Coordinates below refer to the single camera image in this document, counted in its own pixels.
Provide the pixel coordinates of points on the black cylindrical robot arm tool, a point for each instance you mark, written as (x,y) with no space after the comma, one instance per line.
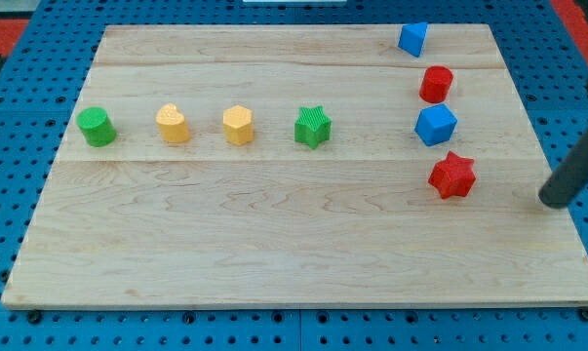
(569,178)

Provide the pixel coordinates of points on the yellow heart block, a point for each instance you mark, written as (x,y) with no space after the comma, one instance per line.
(172,124)

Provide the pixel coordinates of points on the light wooden board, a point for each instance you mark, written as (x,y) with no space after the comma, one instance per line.
(143,224)

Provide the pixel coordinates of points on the green star block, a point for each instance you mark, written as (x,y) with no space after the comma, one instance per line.
(312,127)

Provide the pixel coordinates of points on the yellow hexagon block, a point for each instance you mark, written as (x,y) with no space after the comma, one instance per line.
(238,123)

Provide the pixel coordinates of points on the blue cube block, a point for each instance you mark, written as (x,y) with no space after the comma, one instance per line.
(435,124)

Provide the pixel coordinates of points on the red star block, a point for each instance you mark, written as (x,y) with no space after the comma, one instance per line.
(453,176)

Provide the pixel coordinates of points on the red cylinder block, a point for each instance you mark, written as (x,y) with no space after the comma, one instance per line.
(436,84)

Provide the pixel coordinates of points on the blue triangle block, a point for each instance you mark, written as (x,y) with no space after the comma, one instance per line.
(412,38)

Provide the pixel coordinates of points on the green cylinder block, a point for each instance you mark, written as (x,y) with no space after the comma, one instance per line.
(96,127)

